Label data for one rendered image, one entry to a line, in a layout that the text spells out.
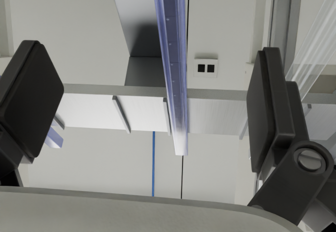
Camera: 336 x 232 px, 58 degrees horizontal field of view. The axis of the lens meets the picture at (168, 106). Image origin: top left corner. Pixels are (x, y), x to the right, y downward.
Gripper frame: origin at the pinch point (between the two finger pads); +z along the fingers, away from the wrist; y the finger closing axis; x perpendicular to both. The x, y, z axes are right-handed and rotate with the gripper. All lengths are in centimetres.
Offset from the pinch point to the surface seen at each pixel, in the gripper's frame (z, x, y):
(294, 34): 35.5, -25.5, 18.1
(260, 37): 67, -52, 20
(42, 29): 145, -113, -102
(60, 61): 132, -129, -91
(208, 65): 132, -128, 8
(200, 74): 128, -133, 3
